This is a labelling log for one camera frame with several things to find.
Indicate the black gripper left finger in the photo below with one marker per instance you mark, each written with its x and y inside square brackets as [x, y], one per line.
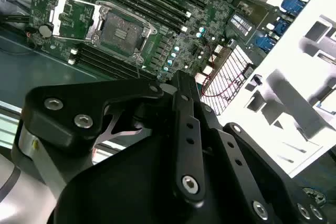
[187, 155]

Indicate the metal socket cover frame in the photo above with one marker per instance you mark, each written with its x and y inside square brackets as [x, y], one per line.
[58, 24]

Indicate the thin metal locking lever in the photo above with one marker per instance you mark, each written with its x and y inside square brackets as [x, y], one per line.
[78, 0]
[137, 70]

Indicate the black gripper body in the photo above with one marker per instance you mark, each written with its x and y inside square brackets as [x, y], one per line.
[131, 195]

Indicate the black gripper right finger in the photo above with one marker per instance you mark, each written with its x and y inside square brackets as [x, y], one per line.
[249, 161]

